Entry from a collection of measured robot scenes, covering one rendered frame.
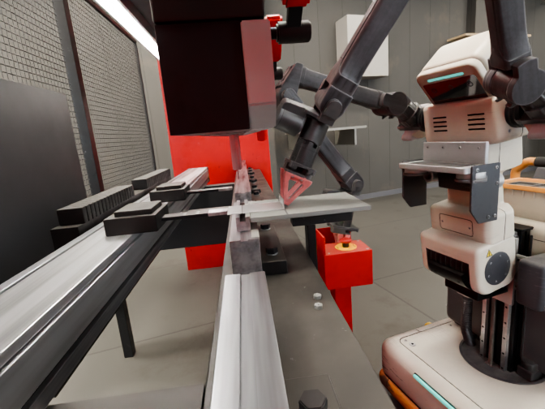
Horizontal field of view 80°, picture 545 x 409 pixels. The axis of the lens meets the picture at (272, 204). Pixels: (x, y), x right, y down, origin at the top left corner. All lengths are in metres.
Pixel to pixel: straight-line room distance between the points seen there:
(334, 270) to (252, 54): 0.90
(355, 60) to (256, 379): 0.61
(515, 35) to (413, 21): 5.40
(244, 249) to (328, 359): 0.28
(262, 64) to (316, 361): 0.37
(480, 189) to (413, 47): 5.26
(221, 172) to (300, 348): 2.53
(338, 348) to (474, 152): 0.74
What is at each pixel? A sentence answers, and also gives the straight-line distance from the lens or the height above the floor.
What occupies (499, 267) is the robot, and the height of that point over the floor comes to 0.73.
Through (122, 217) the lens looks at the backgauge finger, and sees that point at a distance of 0.77.
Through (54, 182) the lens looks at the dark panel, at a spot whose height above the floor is 1.09.
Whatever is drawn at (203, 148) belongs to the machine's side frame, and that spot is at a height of 1.09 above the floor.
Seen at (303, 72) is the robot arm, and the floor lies 1.34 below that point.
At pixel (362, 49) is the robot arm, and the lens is 0.75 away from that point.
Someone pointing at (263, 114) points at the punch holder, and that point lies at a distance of 0.27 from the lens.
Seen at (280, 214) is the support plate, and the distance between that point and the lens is 0.70.
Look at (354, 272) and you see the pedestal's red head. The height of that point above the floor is 0.71.
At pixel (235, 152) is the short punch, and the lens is 0.71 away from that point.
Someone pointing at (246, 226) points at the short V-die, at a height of 0.98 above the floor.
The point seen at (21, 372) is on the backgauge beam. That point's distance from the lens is 0.46.
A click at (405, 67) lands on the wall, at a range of 6.04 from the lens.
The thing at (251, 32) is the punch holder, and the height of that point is 1.24.
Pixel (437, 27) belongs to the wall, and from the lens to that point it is 6.57.
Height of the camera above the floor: 1.17
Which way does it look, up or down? 12 degrees down
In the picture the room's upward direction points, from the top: 5 degrees counter-clockwise
